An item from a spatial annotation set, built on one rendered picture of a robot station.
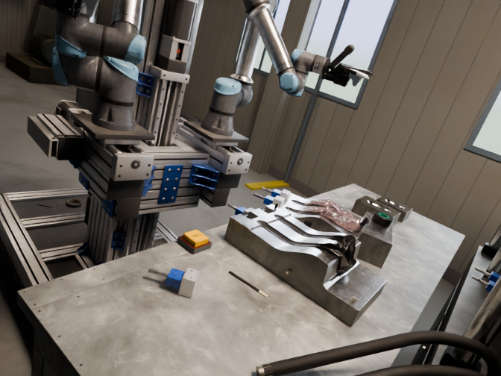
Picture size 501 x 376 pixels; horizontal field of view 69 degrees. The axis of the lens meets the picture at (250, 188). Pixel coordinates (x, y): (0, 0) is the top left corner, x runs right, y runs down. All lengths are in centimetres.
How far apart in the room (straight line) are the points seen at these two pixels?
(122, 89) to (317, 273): 88
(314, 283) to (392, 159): 283
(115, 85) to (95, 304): 73
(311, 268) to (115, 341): 56
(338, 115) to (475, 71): 132
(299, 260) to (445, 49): 297
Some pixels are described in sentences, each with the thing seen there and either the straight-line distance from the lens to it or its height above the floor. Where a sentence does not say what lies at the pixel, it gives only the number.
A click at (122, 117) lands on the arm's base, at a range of 136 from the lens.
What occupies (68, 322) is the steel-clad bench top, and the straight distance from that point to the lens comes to 91.
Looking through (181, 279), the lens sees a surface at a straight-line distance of 98.
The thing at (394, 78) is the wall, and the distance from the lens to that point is 391.
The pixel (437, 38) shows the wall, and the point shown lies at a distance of 385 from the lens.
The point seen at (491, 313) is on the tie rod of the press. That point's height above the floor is 100.
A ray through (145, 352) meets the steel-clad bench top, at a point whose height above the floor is 80.
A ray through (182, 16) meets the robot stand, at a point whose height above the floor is 146.
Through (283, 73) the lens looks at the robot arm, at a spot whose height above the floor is 137.
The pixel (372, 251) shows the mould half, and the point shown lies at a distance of 148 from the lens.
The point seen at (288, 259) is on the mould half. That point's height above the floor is 87.
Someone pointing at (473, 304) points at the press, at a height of 79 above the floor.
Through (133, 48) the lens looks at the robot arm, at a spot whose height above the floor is 134.
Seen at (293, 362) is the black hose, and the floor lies 85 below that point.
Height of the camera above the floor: 143
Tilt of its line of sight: 21 degrees down
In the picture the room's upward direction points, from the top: 17 degrees clockwise
